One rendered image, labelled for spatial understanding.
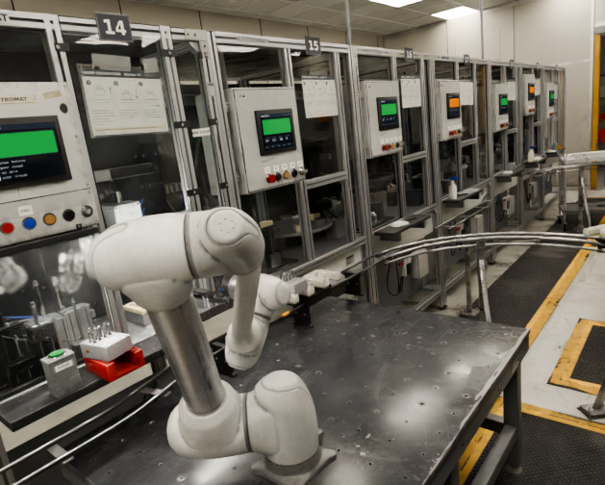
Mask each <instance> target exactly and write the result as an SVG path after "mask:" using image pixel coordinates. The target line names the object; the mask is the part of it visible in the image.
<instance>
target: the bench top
mask: <svg viewBox="0 0 605 485"><path fill-rule="evenodd" d="M397 311H400V312H397ZM310 314H311V321H312V324H313V325H314V327H313V328H312V329H311V328H307V327H302V326H298V325H294V324H293V322H294V315H293V316H291V317H289V318H287V319H285V320H283V321H281V322H280V323H278V324H276V325H274V326H273V327H271V328H269V329H268V332H267V335H266V339H265V344H264V347H263V350H262V352H261V355H260V357H259V359H258V360H257V362H256V363H255V365H254V366H253V367H252V368H250V369H248V370H238V369H235V368H234V372H235V373H236V374H237V375H238V376H236V377H235V378H231V377H228V376H226V375H223V374H219V376H220V379H221V380H223V381H225V382H227V383H228V384H230V385H231V386H232V388H233V389H234V390H236V391H237V392H238V394H245V393H249V392H251V391H253V390H255V386H256V385H257V383H258V382H259V381H260V380H261V379H262V378H263V377H264V376H266V375H268V374H270V373H272V372H274V371H277V370H288V371H291V372H293V373H295V374H296V375H298V376H299V377H300V378H301V379H302V380H303V381H304V383H305V384H306V386H307V388H308V390H309V392H310V394H311V396H312V399H313V402H314V405H315V412H316V418H317V427H318V428H320V429H322V430H323V431H324V437H323V438H322V440H321V441H320V443H319V445H320V446H321V447H325V448H329V449H332V450H334V451H335V452H336V454H337V459H336V460H334V461H333V462H331V463H329V464H328V465H327V466H326V467H325V468H324V469H323V470H322V471H321V472H320V473H319V474H318V475H317V476H316V477H315V478H314V480H313V481H312V482H311V483H310V484H309V485H432V483H433V482H434V480H435V479H436V477H437V476H438V474H439V473H440V471H441V469H442V468H443V466H444V465H445V463H446V462H447V460H448V459H449V457H450V456H451V454H452V453H453V451H454V450H455V448H456V447H457V445H458V444H459V443H460V442H461V440H462V439H463V437H464V436H465V434H466V432H467V431H468V429H469V428H470V426H471V425H472V423H473V422H474V420H475V419H476V417H477V416H478V414H479V413H480V411H481V410H482V408H483V407H484V405H485V404H486V402H487V401H488V399H489V398H490V396H491V395H492V393H493V391H494V390H495V388H496V387H497V385H498V383H499V382H500V380H501V379H502V377H503V376H504V374H505V373H506V371H507V370H508V368H509V367H510V365H511V364H512V363H513V362H514V360H515V359H516V357H517V355H518V354H519V352H520V351H521V349H522V348H523V346H524V345H525V343H526V342H527V340H528V339H529V333H530V329H529V328H523V327H517V326H511V325H505V324H499V323H493V322H487V321H481V320H476V319H464V318H458V317H452V316H447V315H441V314H435V313H428V312H423V311H418V310H411V309H405V308H399V307H393V306H388V305H382V304H376V303H370V302H363V301H358V300H352V299H346V298H340V297H334V296H327V297H325V298H324V299H322V300H320V301H319V302H318V303H316V304H314V305H313V306H311V307H310ZM452 331H456V333H452ZM395 332H399V333H398V334H395ZM370 353H373V355H369V354H370ZM169 391H170V392H171V393H170V394H169V395H168V396H166V397H159V398H158V399H157V400H156V401H154V402H153V403H152V404H150V405H149V406H148V407H146V408H145V409H144V410H143V411H141V412H140V413H138V414H137V415H136V416H134V417H133V418H131V419H130V420H129V421H127V422H125V423H124V424H122V425H121V426H119V427H118V428H117V429H115V430H114V431H112V432H110V433H109V434H107V435H105V436H104V437H102V438H100V439H99V440H97V441H95V442H94V443H92V444H90V445H89V446H87V447H85V448H83V449H81V450H80V451H78V452H76V453H75V454H73V455H72V456H73V457H74V459H73V460H71V461H70V462H68V463H67V464H65V465H63V464H62V463H61V464H62V465H63V466H64V467H65V468H67V469H68V470H69V471H70V472H72V473H73V474H74V475H75V476H76V477H77V478H79V479H80V480H81V481H82V482H83V483H85V484H86V485H278V484H276V483H274V482H272V481H270V480H269V479H267V478H265V477H263V476H261V475H257V474H254V473H252V472H251V466H252V465H253V464H254V463H255V462H257V461H259V460H260V459H262V458H263V457H264V456H265V454H261V453H257V452H248V453H244V454H241V455H236V456H231V457H224V458H216V459H205V460H196V459H190V458H187V457H184V456H181V455H179V454H177V453H176V452H175V451H174V450H173V449H172V448H171V446H170V444H169V442H168V439H167V422H168V419H169V416H170V414H171V412H172V411H173V409H174V408H175V407H176V406H177V405H178V404H179V403H180V400H181V398H182V394H181V391H180V389H179V387H178V384H175V385H174V386H173V387H172V388H171V389H169ZM152 397H154V396H151V397H149V398H147V399H146V400H145V401H143V402H141V403H140V404H138V405H136V406H134V407H133V408H131V409H129V410H128V411H126V412H124V413H122V414H121V415H119V416H117V417H115V418H114V419H112V420H110V421H108V422H106V423H104V424H102V425H101V426H99V427H97V428H96V429H94V430H92V431H90V432H89V433H88V434H86V435H84V436H83V437H81V438H79V439H77V440H76V441H74V442H72V443H70V444H69V445H67V446H65V447H63V449H64V450H66V451H67V452H69V451H70V450H72V449H73V448H75V447H77V446H79V445H80V444H82V443H84V442H86V441H87V440H89V439H91V438H92V437H94V436H96V435H97V434H99V433H101V432H103V431H104V430H106V429H108V428H109V427H111V426H113V425H114V424H116V423H117V422H119V421H121V420H123V419H124V418H126V417H127V416H129V415H130V414H132V413H133V412H134V411H136V410H137V409H139V407H140V406H142V405H143V404H144V403H146V402H147V401H148V400H150V399H151V398H152Z"/></svg>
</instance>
